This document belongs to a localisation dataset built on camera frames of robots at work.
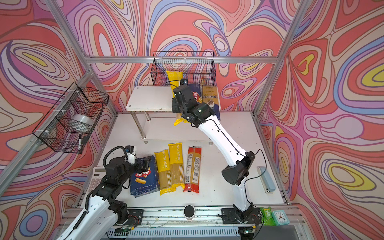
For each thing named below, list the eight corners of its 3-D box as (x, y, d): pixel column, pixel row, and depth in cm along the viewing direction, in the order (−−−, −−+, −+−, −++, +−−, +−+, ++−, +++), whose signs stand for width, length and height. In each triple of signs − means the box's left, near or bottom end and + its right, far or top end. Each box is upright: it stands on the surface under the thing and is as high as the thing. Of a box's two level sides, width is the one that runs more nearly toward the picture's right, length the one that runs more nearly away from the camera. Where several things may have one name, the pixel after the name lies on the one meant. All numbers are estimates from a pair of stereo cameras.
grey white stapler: (265, 194, 83) (270, 191, 78) (257, 170, 92) (260, 166, 87) (273, 193, 83) (277, 190, 78) (263, 169, 92) (267, 165, 87)
